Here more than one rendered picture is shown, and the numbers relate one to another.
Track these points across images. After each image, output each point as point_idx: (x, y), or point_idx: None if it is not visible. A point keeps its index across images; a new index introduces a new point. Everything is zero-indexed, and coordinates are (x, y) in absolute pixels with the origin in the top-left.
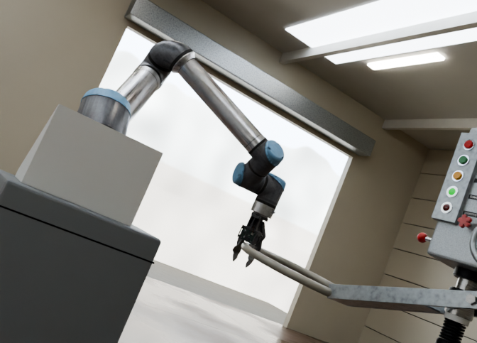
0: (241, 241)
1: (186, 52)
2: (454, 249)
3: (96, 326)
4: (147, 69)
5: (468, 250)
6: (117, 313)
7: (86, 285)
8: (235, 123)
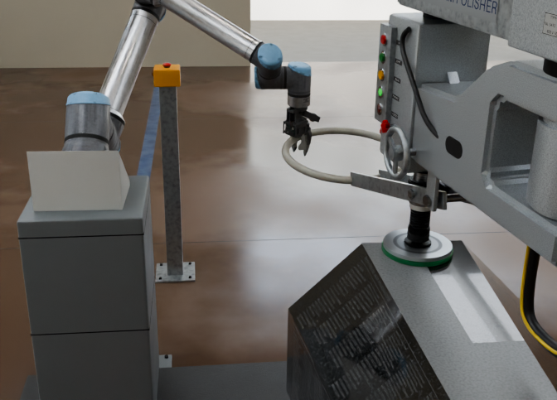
0: None
1: None
2: None
3: (125, 285)
4: (138, 12)
5: None
6: (135, 273)
7: (104, 263)
8: (225, 40)
